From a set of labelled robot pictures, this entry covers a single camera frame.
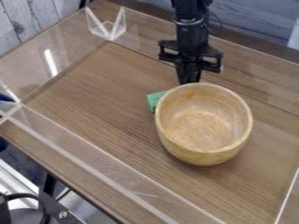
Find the blue object at edge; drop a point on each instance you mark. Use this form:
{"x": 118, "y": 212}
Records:
{"x": 6, "y": 98}

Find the clear acrylic tray wall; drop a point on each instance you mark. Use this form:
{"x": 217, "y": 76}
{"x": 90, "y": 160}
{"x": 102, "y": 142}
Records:
{"x": 82, "y": 122}

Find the green rectangular block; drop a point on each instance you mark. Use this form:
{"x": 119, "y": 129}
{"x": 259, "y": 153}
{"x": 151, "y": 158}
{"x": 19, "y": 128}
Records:
{"x": 153, "y": 99}

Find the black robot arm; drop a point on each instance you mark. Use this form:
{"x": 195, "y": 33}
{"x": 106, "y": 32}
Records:
{"x": 189, "y": 9}

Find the clear acrylic corner bracket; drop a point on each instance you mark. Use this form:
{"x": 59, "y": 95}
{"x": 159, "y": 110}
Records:
{"x": 109, "y": 30}

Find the metal bracket with screw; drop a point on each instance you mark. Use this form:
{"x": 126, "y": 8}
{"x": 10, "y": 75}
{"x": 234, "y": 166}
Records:
{"x": 58, "y": 213}

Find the brown wooden bowl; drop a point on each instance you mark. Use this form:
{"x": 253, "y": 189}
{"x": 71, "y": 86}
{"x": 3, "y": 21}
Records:
{"x": 203, "y": 122}

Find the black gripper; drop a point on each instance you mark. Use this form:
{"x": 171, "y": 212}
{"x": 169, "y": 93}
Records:
{"x": 190, "y": 52}

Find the black metal table leg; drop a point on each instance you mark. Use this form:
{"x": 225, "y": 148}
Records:
{"x": 50, "y": 185}

